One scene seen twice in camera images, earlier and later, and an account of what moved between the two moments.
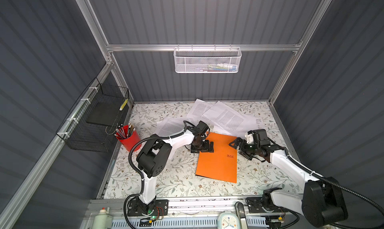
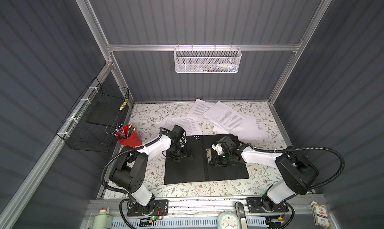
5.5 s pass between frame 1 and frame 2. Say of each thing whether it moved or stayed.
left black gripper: moved
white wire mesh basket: stayed
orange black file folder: moved
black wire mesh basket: stayed
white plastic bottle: stayed
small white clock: stayed
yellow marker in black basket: stayed
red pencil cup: stayed
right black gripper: moved
